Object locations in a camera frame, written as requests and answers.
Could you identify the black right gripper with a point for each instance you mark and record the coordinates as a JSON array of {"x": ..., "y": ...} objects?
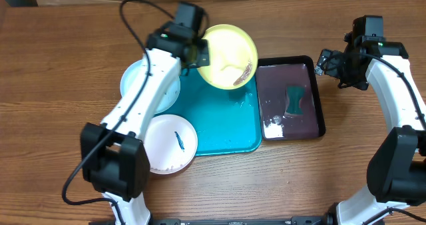
[{"x": 360, "y": 82}]

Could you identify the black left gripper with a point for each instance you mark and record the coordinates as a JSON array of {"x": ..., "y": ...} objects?
[{"x": 204, "y": 58}]

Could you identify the yellow plastic plate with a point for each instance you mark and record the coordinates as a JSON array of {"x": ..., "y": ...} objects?
[{"x": 233, "y": 57}]

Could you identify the light blue plastic plate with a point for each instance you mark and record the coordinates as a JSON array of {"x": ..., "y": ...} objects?
[{"x": 169, "y": 97}]

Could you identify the green sponge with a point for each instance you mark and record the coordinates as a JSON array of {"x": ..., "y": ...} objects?
[{"x": 294, "y": 94}]

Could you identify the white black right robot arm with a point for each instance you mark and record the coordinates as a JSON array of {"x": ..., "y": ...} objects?
[{"x": 394, "y": 180}]

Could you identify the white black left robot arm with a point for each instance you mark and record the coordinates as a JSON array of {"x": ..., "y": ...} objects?
[{"x": 114, "y": 160}]

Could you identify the teal plastic tray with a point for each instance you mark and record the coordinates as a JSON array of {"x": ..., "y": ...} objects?
[{"x": 225, "y": 121}]

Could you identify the black tray with water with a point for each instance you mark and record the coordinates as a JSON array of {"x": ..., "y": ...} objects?
[{"x": 273, "y": 77}]

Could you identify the pink plastic plate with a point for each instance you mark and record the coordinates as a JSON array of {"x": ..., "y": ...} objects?
[{"x": 170, "y": 143}]

